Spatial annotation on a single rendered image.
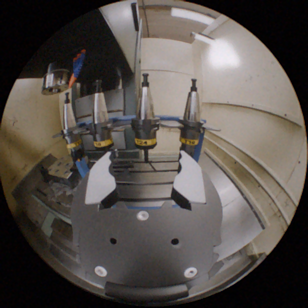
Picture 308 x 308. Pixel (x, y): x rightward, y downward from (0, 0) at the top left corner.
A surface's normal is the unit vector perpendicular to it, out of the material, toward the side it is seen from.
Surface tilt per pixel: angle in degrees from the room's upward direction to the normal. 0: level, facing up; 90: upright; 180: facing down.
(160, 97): 90
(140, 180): 0
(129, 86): 90
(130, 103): 90
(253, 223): 24
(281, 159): 90
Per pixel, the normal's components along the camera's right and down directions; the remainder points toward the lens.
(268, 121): -1.00, 0.02
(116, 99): 0.04, 0.45
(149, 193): 0.00, -0.89
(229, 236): -0.40, -0.80
